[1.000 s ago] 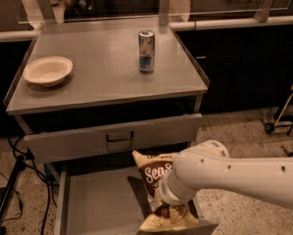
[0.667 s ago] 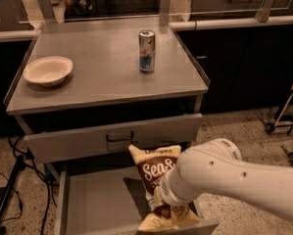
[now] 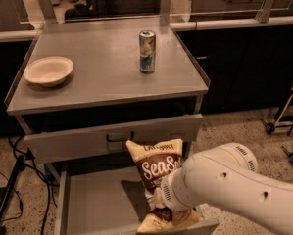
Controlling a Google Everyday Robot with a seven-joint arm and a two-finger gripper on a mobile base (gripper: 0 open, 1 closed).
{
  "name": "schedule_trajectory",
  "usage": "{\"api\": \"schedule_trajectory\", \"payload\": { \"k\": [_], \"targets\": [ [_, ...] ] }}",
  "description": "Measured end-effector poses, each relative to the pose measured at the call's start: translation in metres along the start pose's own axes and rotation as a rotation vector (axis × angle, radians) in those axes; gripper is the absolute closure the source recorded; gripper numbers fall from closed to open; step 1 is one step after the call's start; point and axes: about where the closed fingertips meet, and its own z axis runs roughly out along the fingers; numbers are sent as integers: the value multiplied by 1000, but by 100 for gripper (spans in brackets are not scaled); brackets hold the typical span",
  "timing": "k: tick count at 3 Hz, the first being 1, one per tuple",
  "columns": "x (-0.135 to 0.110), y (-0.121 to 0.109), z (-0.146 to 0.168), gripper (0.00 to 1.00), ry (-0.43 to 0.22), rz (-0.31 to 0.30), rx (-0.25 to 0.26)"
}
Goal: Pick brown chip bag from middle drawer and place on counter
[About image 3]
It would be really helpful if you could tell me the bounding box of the right grey metal post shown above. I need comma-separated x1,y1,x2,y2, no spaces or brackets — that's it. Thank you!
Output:
255,0,274,23

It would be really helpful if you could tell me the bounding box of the grey metal drawer cabinet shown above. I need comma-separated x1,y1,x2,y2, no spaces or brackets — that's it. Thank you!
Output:
3,16,211,168

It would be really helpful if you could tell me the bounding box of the black floor cable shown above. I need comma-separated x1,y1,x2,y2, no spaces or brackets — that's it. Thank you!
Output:
0,135,60,235

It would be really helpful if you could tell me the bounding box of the silver blue energy drink can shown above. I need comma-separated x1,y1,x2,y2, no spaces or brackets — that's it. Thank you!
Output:
139,30,156,73

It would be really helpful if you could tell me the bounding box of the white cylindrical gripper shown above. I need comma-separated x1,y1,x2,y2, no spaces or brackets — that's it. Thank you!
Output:
153,171,193,211

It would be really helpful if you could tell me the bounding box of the left grey metal post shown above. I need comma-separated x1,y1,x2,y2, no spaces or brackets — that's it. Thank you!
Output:
37,0,57,24

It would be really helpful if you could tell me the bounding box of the grey open middle drawer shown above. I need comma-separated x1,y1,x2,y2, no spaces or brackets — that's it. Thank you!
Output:
53,153,220,235

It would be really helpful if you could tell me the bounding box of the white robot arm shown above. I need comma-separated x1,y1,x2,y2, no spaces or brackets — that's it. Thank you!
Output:
154,143,293,235

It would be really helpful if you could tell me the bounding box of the grey metal post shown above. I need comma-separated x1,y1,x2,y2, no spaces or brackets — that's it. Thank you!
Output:
37,0,57,24
255,0,274,23
160,0,171,26

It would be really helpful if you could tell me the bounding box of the brown sea salt chip bag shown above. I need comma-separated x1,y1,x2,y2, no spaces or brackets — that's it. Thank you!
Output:
126,139,201,234

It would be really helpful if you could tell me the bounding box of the middle grey metal post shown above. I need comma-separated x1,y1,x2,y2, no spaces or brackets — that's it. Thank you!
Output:
160,0,171,26

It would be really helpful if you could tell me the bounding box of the grey top drawer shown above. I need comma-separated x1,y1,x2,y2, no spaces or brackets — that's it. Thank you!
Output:
24,114,202,164

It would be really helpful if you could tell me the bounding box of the white horizontal rail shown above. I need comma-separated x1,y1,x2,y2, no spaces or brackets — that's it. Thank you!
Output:
170,16,293,31

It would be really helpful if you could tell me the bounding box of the white paper bowl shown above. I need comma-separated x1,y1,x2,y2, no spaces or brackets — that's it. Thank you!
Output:
24,56,73,87

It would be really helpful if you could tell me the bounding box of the black tripod leg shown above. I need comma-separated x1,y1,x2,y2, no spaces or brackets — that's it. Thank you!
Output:
0,156,24,222

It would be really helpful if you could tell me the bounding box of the black drawer handle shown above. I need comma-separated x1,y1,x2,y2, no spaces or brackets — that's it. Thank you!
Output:
106,131,134,143

